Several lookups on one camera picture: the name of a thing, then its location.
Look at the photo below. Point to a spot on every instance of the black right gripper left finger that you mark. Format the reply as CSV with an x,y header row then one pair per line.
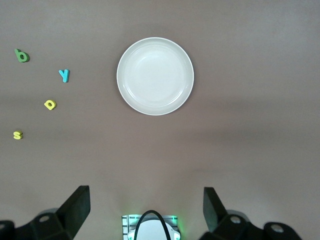
x,y
70,217

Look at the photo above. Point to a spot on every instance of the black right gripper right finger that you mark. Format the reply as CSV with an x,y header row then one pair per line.
x,y
217,217

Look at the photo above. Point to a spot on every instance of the yellow foam letter d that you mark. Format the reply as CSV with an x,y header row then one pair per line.
x,y
53,106

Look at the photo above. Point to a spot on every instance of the cyan foam letter y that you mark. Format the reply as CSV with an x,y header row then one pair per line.
x,y
65,77

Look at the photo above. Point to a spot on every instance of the green foam letter b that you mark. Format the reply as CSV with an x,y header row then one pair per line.
x,y
18,53

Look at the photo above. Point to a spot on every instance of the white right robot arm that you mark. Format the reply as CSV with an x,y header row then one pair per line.
x,y
151,230

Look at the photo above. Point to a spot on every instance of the brown table cover sheet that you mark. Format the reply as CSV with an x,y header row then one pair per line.
x,y
225,150

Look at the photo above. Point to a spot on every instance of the yellow foam letter s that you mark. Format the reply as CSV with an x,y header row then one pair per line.
x,y
17,135

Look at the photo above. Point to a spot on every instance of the beige brown plate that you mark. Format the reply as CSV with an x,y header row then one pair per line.
x,y
155,76

